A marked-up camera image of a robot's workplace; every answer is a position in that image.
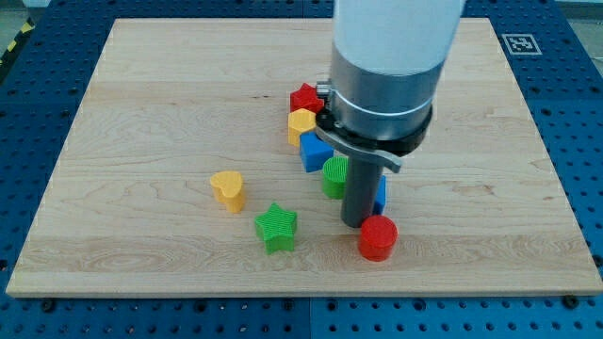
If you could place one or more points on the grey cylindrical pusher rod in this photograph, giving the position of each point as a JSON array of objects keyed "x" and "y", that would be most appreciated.
[{"x": 361, "y": 188}]

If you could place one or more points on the black flange with grey bracket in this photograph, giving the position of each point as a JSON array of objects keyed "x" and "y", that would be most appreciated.
[{"x": 373, "y": 138}]

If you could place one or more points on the blue triangle block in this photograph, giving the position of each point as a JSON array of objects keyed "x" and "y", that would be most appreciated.
[{"x": 380, "y": 199}]

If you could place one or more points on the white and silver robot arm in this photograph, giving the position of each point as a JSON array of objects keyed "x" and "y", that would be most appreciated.
[{"x": 386, "y": 61}]

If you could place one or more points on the green cylinder block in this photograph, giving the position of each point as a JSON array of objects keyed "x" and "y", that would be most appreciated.
[{"x": 334, "y": 176}]

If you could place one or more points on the blue cube block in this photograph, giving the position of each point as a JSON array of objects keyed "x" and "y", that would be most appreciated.
[{"x": 314, "y": 152}]

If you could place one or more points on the red cylinder block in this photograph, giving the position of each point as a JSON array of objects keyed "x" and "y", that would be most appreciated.
[{"x": 378, "y": 237}]

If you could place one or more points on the yellow hexagon block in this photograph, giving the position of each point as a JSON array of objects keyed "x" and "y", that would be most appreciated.
[{"x": 298, "y": 122}]

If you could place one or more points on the red star block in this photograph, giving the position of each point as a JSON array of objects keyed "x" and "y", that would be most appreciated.
[{"x": 305, "y": 97}]

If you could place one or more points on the green star block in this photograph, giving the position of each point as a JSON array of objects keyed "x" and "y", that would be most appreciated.
[{"x": 276, "y": 228}]

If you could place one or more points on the yellow heart block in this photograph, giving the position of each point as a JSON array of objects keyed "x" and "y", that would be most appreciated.
[{"x": 228, "y": 189}]

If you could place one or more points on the white fiducial marker tag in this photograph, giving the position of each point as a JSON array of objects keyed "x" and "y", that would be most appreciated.
[{"x": 520, "y": 44}]

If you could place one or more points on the wooden board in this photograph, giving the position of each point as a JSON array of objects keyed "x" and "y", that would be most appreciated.
[{"x": 129, "y": 211}]

